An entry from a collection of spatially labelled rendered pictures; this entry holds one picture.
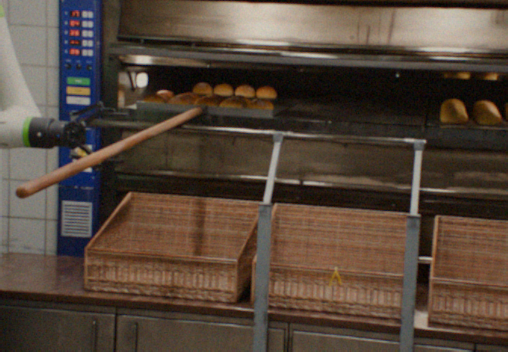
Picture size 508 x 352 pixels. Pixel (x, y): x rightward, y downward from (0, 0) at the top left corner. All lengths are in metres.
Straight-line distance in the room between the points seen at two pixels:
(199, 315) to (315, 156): 0.80
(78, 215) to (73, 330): 0.62
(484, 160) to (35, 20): 1.79
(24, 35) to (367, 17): 1.33
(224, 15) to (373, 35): 0.57
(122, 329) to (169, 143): 0.81
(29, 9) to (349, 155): 1.36
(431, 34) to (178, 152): 1.06
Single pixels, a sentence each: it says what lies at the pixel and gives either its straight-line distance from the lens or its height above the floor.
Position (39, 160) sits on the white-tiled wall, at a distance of 4.15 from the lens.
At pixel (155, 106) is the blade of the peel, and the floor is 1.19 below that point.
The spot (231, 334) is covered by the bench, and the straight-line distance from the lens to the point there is 3.48.
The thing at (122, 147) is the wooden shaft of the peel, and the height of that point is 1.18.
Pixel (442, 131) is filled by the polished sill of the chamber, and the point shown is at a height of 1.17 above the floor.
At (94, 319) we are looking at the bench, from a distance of 3.60.
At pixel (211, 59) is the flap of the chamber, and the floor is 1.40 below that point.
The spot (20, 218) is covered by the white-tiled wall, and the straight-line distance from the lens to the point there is 4.22.
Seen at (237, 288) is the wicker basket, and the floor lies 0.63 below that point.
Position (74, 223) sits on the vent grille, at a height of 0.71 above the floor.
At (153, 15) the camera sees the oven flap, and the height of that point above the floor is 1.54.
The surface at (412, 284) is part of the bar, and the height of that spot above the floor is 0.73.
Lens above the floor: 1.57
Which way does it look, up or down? 9 degrees down
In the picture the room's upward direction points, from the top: 2 degrees clockwise
